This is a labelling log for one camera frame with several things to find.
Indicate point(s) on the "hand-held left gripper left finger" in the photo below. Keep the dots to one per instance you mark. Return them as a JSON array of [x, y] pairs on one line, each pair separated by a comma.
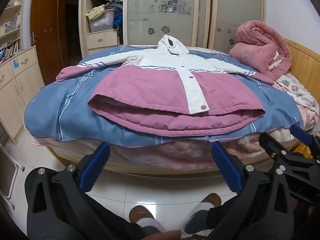
[[96, 163]]

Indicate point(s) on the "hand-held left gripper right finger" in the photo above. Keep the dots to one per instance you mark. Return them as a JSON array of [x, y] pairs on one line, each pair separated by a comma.
[[226, 166]]

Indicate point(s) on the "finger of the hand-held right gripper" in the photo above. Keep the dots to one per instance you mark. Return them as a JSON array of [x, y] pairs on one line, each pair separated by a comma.
[[300, 131], [272, 146]]

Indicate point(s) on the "pink and white jacket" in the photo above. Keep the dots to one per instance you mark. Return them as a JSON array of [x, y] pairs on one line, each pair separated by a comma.
[[150, 92]]

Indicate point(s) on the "grey folded clothes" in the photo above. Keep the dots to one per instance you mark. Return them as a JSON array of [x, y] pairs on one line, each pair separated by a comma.
[[115, 7]]

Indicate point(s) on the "yellow plastic object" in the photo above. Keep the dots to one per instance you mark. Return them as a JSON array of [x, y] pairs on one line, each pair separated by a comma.
[[305, 152]]

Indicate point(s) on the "person's right leg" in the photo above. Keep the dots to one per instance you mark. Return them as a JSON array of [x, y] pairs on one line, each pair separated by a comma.
[[220, 215]]

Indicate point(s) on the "person's leg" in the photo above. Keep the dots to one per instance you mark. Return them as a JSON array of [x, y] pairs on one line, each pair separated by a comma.
[[112, 220], [220, 215]]

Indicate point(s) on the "person's right slippered foot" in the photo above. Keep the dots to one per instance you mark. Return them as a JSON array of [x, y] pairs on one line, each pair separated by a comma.
[[200, 210]]

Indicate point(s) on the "person's slippered foot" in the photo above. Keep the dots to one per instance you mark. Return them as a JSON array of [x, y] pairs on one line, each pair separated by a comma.
[[200, 210], [142, 216]]

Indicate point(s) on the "pink fleece blanket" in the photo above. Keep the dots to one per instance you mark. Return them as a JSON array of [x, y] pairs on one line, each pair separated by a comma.
[[175, 155]]

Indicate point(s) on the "person's left leg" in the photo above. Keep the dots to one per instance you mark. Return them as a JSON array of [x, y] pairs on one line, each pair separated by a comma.
[[112, 220]]

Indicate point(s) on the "blue striped bed sheet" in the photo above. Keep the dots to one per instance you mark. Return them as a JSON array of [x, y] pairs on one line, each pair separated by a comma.
[[62, 115]]

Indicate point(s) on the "person's left slippered foot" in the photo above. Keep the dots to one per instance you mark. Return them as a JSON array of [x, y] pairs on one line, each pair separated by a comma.
[[142, 216]]

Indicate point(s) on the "rolled pink quilt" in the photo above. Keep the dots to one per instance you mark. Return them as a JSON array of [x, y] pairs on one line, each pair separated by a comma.
[[257, 45]]

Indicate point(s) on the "beige low cabinet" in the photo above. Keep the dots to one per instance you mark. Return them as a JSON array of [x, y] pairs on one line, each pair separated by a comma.
[[15, 92]]

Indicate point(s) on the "beige wardrobe drawer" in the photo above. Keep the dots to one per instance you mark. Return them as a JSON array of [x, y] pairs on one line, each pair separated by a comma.
[[102, 39]]

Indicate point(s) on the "blue sticker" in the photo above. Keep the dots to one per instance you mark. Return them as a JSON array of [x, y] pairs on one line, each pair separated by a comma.
[[16, 63]]

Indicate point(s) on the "frosted door with small flowers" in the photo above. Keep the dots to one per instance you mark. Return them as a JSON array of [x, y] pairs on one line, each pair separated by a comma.
[[235, 7]]

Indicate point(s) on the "translucent storage box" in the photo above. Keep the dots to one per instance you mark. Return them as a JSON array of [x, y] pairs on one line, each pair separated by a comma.
[[102, 23]]

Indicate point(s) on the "brown wooden door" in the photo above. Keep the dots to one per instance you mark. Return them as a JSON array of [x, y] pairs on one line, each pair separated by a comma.
[[47, 30]]

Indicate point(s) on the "row of books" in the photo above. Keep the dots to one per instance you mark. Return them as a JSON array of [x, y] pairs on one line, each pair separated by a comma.
[[8, 50]]

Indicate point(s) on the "blue clothing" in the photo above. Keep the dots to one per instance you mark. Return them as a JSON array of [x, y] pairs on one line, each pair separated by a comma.
[[117, 20]]

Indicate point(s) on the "yellowish crumpled cloth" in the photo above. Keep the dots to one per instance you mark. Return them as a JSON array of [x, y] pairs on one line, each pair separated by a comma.
[[96, 12]]

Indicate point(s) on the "beige wardrobe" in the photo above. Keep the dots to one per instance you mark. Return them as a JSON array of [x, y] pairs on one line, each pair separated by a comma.
[[204, 10]]

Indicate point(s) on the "beige bookshelf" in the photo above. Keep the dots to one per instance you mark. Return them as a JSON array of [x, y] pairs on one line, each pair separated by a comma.
[[15, 33]]

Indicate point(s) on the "frosted door with large flowers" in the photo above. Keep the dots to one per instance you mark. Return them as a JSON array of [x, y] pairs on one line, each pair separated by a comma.
[[160, 22]]

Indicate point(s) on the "white metal folding frame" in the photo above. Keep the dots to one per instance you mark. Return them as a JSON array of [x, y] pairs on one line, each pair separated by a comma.
[[22, 168]]

